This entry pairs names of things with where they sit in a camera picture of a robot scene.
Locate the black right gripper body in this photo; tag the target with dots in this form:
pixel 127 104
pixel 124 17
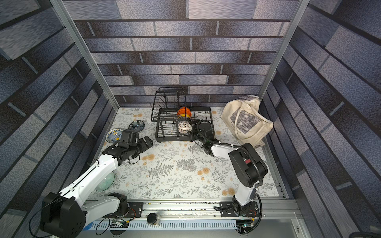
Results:
pixel 193 136

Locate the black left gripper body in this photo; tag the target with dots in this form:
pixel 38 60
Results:
pixel 136 148

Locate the white lattice pattern bowl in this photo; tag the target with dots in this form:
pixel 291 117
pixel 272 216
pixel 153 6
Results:
pixel 184 127

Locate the orange plastic bowl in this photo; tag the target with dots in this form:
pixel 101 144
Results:
pixel 184 112

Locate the black wire dish rack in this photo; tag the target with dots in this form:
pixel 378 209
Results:
pixel 177 120

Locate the pale green ceramic bowl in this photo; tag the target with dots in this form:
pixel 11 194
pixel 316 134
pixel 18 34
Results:
pixel 106 183

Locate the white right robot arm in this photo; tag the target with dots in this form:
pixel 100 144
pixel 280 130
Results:
pixel 248 166

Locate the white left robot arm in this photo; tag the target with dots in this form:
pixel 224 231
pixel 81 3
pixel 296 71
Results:
pixel 65 214

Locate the blue yellow patterned bowl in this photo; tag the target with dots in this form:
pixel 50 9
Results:
pixel 114 135

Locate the dark grey-blue ceramic bowl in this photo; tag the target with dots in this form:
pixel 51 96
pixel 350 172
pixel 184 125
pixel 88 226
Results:
pixel 137 126

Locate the beige canvas tote bag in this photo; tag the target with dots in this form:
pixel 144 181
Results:
pixel 243 119

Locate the black round knob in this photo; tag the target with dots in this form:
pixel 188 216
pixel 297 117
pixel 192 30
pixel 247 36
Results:
pixel 153 219

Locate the green circuit board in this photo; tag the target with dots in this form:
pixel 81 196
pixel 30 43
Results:
pixel 244 224

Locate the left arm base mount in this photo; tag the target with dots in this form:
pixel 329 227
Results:
pixel 134 208

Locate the white slotted cable duct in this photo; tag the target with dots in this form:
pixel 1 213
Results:
pixel 165 225

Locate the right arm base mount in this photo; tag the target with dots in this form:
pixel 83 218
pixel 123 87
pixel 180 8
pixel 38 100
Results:
pixel 234 209

